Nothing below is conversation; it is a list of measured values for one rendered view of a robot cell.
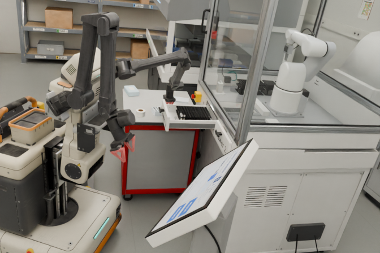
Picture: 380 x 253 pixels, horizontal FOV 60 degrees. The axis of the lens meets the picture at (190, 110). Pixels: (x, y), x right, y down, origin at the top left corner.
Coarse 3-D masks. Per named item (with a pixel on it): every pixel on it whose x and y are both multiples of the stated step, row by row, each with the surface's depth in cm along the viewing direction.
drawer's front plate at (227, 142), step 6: (216, 120) 214; (216, 126) 214; (222, 126) 207; (222, 132) 202; (216, 138) 213; (222, 138) 201; (228, 138) 194; (222, 144) 201; (228, 144) 190; (222, 150) 201; (228, 150) 192
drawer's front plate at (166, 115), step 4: (164, 100) 233; (164, 104) 226; (164, 108) 223; (164, 112) 223; (168, 112) 215; (164, 116) 222; (168, 116) 210; (164, 120) 222; (168, 120) 211; (164, 124) 222; (168, 124) 212; (168, 128) 213
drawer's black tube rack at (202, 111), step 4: (180, 108) 230; (184, 108) 231; (188, 108) 233; (192, 108) 233; (196, 108) 234; (200, 108) 235; (204, 108) 235; (176, 112) 231; (184, 112) 225; (188, 112) 226; (192, 112) 228; (196, 112) 228; (200, 112) 229; (204, 112) 229; (208, 112) 230; (188, 116) 220; (192, 116) 221; (196, 116) 222; (200, 116) 223; (204, 116) 223; (208, 116) 224
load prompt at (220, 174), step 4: (236, 152) 136; (232, 156) 134; (228, 160) 133; (232, 160) 128; (228, 164) 127; (224, 168) 125; (220, 172) 124; (224, 172) 120; (220, 176) 119; (216, 180) 118; (212, 184) 116; (216, 184) 113; (208, 188) 115
